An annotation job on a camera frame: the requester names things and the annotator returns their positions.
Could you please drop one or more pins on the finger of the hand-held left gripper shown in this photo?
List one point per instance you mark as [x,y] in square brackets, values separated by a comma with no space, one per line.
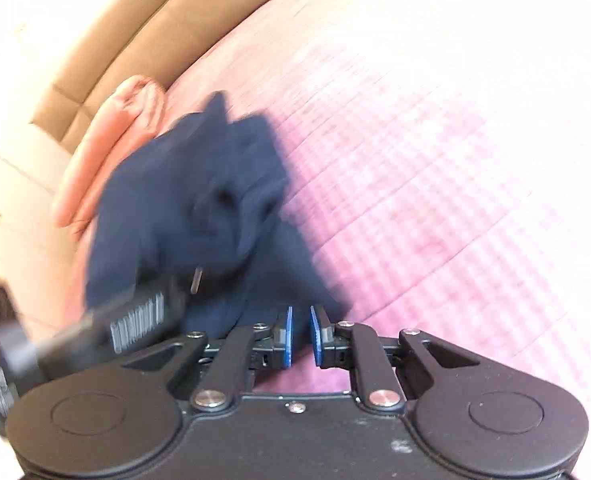
[163,285]

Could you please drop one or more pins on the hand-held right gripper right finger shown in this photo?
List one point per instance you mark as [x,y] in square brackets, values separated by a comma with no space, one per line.
[317,336]

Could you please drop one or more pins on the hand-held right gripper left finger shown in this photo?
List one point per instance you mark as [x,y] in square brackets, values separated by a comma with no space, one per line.
[287,337]

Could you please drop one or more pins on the navy striped zip hoodie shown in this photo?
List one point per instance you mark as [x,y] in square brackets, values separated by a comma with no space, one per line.
[175,185]

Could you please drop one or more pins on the pink folded quilt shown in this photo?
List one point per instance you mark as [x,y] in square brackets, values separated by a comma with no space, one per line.
[100,160]

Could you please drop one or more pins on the white wardrobe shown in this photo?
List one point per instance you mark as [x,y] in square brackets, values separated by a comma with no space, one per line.
[10,185]

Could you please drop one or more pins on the purple quilted bed blanket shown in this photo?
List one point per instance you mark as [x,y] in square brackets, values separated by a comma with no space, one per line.
[425,160]

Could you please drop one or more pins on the beige padded headboard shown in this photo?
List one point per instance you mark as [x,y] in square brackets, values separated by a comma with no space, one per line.
[150,25]

